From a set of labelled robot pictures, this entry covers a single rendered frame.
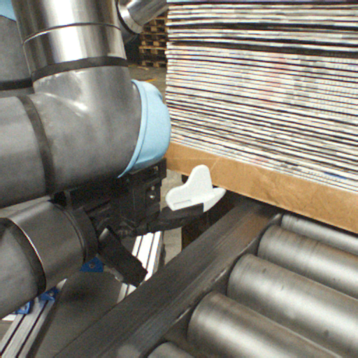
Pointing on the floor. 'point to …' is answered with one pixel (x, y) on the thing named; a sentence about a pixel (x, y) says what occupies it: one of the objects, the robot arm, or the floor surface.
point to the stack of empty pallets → (158, 54)
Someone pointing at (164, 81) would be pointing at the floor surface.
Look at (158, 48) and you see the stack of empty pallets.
